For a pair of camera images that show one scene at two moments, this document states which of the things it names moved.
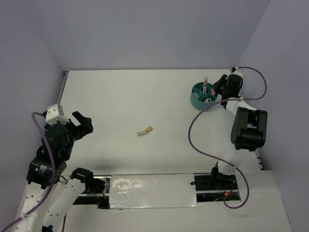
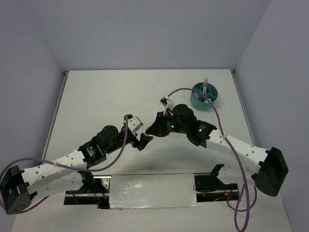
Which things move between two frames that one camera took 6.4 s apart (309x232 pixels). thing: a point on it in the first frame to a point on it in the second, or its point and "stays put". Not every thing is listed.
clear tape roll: [195, 94] stays put
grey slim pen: [206, 85] stays put
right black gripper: [224, 79] to [158, 128]
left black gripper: [86, 123] to [141, 143]
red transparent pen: [204, 83] stays put
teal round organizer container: [200, 100] stays put
